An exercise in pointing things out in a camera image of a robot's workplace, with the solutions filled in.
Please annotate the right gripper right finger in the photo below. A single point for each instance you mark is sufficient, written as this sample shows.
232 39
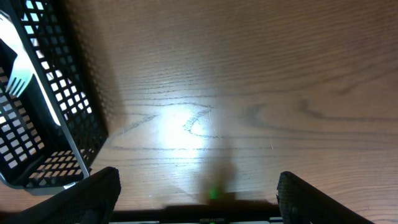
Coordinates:
300 202

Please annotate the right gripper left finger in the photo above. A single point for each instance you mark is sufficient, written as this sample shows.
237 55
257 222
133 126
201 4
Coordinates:
92 200

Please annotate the light blue plastic fork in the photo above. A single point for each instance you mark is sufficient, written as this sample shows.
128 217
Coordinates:
22 69

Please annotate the black perforated plastic basket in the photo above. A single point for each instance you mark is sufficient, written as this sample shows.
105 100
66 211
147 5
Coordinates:
51 125

